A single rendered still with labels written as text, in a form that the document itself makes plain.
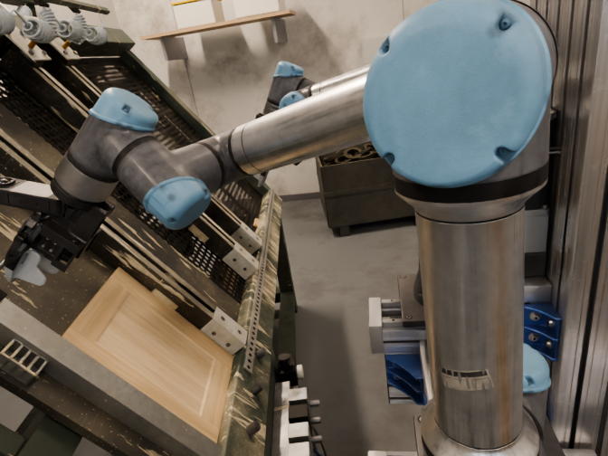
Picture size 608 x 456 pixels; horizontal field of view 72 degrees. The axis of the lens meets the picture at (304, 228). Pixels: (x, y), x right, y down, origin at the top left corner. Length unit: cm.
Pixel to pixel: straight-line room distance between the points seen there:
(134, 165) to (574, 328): 69
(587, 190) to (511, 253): 34
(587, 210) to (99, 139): 66
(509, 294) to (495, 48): 19
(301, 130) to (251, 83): 446
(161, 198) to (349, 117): 25
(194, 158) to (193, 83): 462
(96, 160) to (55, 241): 14
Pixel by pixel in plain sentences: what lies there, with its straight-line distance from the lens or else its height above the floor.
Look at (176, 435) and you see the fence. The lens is 97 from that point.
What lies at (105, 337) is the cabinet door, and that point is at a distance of 102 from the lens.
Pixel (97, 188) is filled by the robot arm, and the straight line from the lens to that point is 63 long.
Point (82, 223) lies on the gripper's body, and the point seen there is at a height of 149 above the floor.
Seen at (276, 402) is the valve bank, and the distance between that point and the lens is 133.
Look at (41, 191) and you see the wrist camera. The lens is 71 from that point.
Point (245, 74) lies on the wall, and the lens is 498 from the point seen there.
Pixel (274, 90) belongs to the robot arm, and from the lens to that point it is 119.
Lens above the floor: 167
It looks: 23 degrees down
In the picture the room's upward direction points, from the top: 9 degrees counter-clockwise
